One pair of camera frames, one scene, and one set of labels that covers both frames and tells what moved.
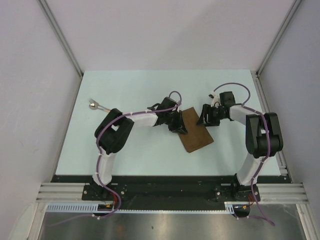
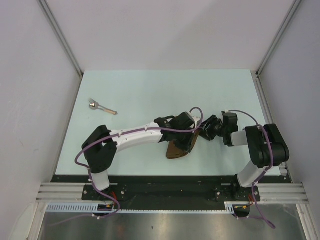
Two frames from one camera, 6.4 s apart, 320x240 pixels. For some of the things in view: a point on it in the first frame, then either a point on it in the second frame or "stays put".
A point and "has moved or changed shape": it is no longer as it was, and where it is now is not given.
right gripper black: (207, 110) to (207, 133)
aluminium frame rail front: (268, 193) stays put
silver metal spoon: (94, 106) stays put
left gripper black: (179, 127) to (186, 145)
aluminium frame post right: (292, 9) stays put
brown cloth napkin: (198, 136) has moved or changed shape
